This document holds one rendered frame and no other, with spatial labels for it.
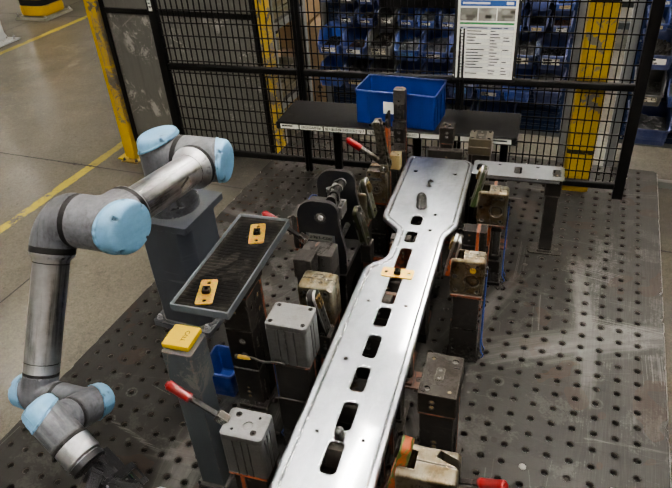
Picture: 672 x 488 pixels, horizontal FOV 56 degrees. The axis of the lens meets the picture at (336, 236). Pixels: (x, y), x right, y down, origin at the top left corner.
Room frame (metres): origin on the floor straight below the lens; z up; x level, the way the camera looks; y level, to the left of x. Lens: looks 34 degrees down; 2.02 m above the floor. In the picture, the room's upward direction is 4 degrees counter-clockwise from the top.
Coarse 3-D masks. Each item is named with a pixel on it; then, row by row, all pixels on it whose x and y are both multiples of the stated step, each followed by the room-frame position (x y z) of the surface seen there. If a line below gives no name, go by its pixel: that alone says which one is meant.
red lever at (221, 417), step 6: (168, 384) 0.85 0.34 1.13; (174, 384) 0.86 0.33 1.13; (168, 390) 0.85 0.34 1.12; (174, 390) 0.85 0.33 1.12; (180, 390) 0.85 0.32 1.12; (186, 390) 0.85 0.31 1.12; (180, 396) 0.84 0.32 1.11; (186, 396) 0.84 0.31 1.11; (192, 396) 0.85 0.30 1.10; (192, 402) 0.84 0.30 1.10; (198, 402) 0.84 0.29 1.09; (204, 408) 0.83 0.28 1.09; (210, 408) 0.83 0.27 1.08; (210, 414) 0.83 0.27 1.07; (216, 414) 0.83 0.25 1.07; (222, 414) 0.82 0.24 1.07; (228, 414) 0.83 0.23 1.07; (216, 420) 0.82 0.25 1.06; (222, 420) 0.81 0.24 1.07; (228, 420) 0.82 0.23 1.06
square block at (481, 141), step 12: (480, 132) 1.98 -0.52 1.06; (492, 132) 1.98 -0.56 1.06; (468, 144) 1.95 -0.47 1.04; (480, 144) 1.93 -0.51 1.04; (492, 144) 1.96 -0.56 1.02; (468, 156) 1.94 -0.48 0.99; (480, 156) 1.93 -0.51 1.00; (468, 192) 1.94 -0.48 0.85; (468, 204) 1.94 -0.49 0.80; (468, 216) 1.94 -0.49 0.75
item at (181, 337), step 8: (176, 328) 0.98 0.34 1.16; (184, 328) 0.98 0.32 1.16; (192, 328) 0.98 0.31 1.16; (200, 328) 0.98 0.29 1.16; (168, 336) 0.96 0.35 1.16; (176, 336) 0.96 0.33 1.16; (184, 336) 0.96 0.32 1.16; (192, 336) 0.95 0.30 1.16; (168, 344) 0.94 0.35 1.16; (176, 344) 0.93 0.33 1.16; (184, 344) 0.93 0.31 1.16; (192, 344) 0.94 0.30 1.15
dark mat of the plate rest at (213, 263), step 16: (240, 224) 1.36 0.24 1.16; (272, 224) 1.34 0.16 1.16; (224, 240) 1.29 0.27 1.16; (240, 240) 1.28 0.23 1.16; (256, 240) 1.28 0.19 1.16; (272, 240) 1.27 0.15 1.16; (224, 256) 1.22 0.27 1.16; (240, 256) 1.22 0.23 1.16; (256, 256) 1.21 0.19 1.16; (208, 272) 1.16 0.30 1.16; (224, 272) 1.16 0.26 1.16; (240, 272) 1.15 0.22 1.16; (192, 288) 1.11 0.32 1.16; (224, 288) 1.10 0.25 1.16; (240, 288) 1.10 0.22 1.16; (192, 304) 1.05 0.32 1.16; (224, 304) 1.05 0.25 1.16
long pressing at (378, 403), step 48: (432, 192) 1.71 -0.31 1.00; (432, 240) 1.45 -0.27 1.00; (384, 288) 1.25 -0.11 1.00; (336, 336) 1.09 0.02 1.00; (384, 336) 1.08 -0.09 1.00; (336, 384) 0.95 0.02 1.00; (384, 384) 0.93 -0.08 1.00; (384, 432) 0.81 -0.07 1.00; (288, 480) 0.72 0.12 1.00; (336, 480) 0.71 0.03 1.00
